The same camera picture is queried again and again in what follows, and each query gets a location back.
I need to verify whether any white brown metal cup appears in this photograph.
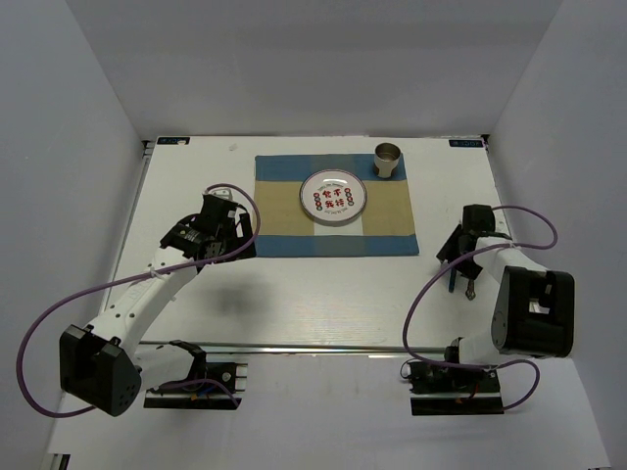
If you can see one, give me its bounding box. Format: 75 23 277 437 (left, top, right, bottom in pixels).
373 142 402 179

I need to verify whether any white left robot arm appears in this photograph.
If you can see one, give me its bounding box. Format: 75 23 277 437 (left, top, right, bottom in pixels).
60 191 258 416

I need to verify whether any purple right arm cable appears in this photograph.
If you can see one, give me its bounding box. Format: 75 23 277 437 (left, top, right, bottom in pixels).
400 204 559 411

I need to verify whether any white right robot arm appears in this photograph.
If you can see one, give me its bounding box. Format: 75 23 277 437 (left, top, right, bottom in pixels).
436 205 575 391

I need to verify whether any blue label sticker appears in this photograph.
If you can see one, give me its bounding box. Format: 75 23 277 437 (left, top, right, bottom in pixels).
449 139 484 148
156 136 190 146

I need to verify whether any blue tan white placemat cloth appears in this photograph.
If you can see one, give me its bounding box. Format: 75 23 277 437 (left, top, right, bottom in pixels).
255 154 419 258

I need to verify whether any blue label sticker left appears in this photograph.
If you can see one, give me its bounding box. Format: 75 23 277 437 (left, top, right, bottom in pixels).
156 136 190 146

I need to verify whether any pink iridescent fork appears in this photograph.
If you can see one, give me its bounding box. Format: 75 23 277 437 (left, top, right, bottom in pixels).
465 279 476 301

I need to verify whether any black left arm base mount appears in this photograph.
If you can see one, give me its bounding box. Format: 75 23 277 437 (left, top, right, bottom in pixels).
135 340 248 411

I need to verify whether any teal handled knife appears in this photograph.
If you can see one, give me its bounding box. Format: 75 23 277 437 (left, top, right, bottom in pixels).
447 263 458 294

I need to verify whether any blue label sticker right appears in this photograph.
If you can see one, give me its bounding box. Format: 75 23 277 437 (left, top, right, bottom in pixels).
449 139 484 148

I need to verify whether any white plate with red print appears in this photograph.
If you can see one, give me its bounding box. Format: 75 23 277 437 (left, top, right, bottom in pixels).
299 169 367 226

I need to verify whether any aluminium table frame rail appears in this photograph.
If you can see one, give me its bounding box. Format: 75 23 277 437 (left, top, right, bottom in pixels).
92 140 559 358

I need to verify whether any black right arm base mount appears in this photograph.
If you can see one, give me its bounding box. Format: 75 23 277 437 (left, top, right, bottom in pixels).
400 359 505 416

